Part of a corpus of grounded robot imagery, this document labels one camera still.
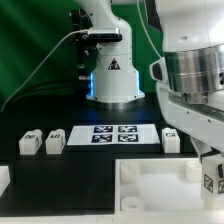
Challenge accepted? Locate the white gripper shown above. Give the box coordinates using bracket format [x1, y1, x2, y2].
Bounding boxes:
[149, 58, 224, 163]

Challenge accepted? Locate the white square table top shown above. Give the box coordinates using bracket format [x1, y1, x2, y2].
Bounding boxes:
[115, 158, 224, 222]

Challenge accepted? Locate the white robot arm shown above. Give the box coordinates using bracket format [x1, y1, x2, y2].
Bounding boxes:
[75, 0, 224, 156]

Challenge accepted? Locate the white sheet with tags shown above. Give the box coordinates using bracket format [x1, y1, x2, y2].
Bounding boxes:
[68, 124, 160, 146]

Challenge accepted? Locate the white obstacle fence bar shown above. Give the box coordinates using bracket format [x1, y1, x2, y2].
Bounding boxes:
[0, 166, 10, 197]

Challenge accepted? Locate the black camera on mount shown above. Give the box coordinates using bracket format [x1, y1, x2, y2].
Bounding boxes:
[87, 28, 122, 43]

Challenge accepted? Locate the thin white cable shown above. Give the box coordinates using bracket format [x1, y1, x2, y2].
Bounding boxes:
[135, 0, 166, 58]

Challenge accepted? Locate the grey camera cable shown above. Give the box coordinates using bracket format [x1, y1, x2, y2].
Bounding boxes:
[0, 29, 90, 113]

